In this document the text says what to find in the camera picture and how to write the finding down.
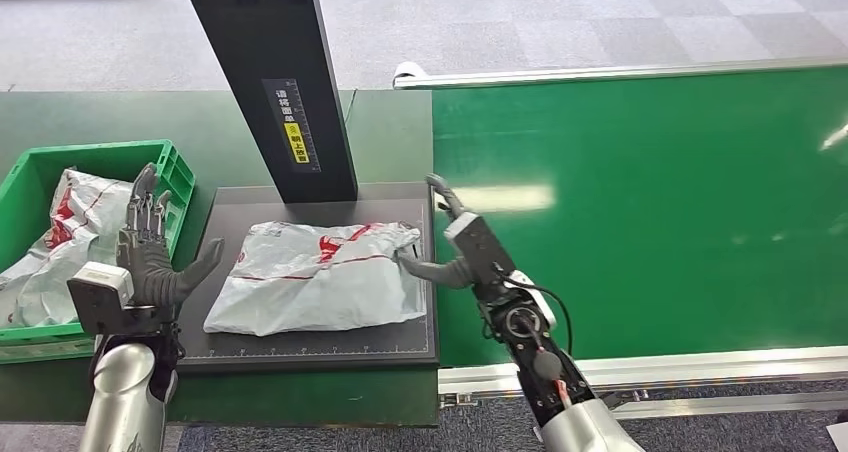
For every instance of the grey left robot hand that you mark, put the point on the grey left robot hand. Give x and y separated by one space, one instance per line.
149 270

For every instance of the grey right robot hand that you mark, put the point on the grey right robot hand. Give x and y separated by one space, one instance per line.
437 273

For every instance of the white package with red print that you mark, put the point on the white package with red print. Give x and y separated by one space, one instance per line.
311 283

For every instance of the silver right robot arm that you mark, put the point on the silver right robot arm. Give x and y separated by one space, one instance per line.
536 356

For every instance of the crumpled white package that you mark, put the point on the crumpled white package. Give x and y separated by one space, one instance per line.
79 217

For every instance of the white conveyor roller end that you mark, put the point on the white conveyor roller end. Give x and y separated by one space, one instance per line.
407 71

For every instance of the green conveyor belt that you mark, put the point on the green conveyor belt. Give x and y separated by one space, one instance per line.
662 204

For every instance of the green plastic crate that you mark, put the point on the green plastic crate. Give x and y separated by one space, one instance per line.
40 161

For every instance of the black scanner column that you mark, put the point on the black scanner column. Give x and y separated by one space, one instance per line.
265 38

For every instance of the white paper sheet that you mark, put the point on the white paper sheet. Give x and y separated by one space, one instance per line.
840 439

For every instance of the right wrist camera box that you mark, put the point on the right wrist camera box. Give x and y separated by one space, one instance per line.
480 247

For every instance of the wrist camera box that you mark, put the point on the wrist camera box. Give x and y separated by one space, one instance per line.
480 247
99 290

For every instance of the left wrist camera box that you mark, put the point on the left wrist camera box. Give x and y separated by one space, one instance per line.
99 290

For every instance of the black scanner base plate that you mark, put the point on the black scanner base plate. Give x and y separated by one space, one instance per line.
318 351

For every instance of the aluminium conveyor side rail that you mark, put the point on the aluminium conveyor side rail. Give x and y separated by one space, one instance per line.
696 369

